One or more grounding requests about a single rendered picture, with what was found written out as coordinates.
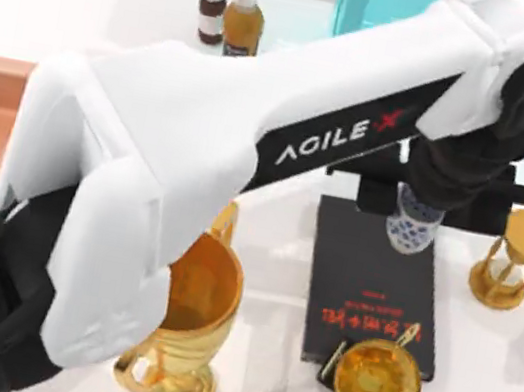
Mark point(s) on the blue and white patterned cup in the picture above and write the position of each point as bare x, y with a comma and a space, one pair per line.
411, 230

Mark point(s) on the gold hourglass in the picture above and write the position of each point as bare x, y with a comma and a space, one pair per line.
520, 257

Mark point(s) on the black book with red lettering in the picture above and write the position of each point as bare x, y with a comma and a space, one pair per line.
374, 282

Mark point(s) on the small gold trophy cup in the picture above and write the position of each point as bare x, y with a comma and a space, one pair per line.
378, 374

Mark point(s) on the tall gold trophy cup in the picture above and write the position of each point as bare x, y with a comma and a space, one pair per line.
202, 307

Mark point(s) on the amber bottle with dark label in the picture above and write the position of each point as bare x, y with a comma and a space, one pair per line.
244, 25

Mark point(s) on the brown bottle with white label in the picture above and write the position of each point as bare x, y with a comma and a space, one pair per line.
211, 14

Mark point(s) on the pale grey camera box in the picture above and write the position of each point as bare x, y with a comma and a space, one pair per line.
404, 150

